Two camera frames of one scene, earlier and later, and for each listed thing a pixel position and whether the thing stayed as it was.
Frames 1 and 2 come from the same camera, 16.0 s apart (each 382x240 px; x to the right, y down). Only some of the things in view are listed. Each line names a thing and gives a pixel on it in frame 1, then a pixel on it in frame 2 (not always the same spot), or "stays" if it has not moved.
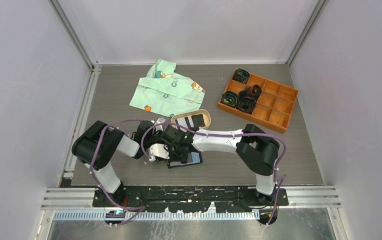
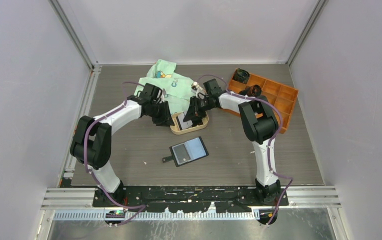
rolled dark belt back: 241,75 stays
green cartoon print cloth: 162,92 stays
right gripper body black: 176,154 → 204,103
